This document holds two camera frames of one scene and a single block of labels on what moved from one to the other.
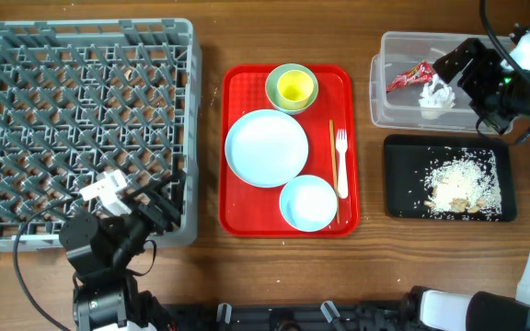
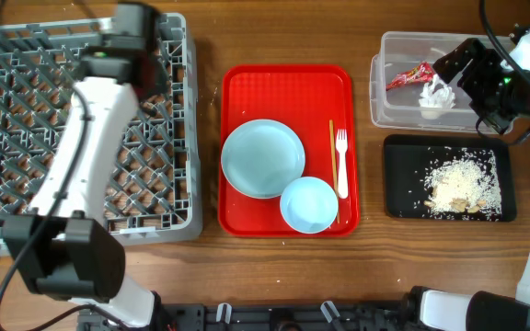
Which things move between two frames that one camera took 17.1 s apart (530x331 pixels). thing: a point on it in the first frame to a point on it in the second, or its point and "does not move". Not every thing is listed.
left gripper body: x=160 y=220 to x=158 y=82
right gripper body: x=501 y=110 does not move
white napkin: x=436 y=99 does not move
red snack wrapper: x=421 y=73 does not move
